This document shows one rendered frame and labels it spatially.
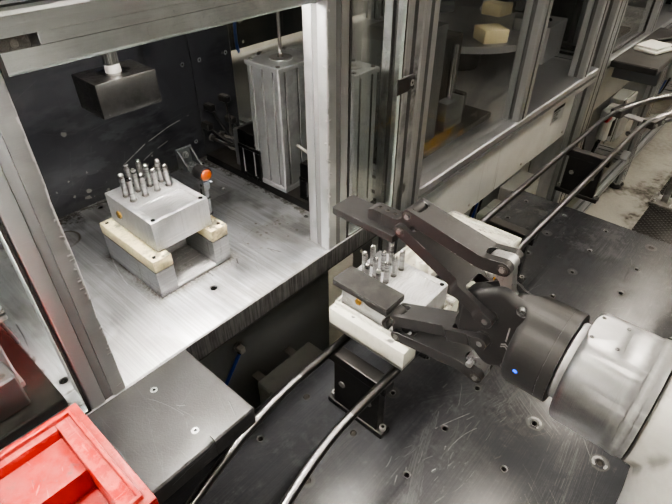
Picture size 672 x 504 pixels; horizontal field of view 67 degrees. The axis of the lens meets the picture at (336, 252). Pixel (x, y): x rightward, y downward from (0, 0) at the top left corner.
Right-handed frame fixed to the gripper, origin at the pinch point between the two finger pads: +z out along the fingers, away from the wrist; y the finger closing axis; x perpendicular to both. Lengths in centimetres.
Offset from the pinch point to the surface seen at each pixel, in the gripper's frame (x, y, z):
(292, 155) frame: -26.9, -12.8, 38.1
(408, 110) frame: -38.7, -3.4, 21.7
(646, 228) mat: -219, -111, -1
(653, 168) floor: -289, -112, 14
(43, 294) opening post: 22.4, -3.3, 21.4
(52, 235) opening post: 19.7, 2.2, 21.4
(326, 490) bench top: 3.1, -44.4, 2.6
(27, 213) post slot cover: 20.8, 5.2, 21.5
